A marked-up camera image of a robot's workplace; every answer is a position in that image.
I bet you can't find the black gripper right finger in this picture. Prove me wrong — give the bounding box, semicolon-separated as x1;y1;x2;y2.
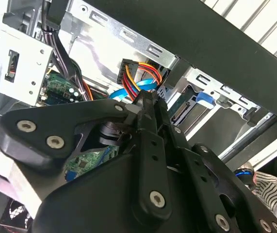
156;98;277;233

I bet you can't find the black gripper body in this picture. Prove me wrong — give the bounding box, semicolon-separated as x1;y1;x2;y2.
32;118;211;233

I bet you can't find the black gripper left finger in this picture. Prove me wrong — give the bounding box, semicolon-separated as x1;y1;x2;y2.
0;89;173;220

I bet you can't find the hard disk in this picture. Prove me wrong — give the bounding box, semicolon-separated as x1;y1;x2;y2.
167;84;223;142

